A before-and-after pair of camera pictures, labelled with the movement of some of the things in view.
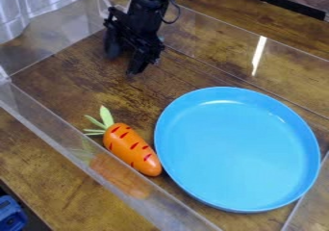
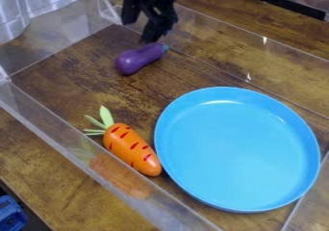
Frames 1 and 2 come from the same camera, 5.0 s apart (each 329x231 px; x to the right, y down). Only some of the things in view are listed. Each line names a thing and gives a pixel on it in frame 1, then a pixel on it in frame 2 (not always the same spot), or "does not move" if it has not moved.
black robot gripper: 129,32 to 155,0
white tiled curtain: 24,0 does not move
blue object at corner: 13,218 does not move
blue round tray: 238,148 does not move
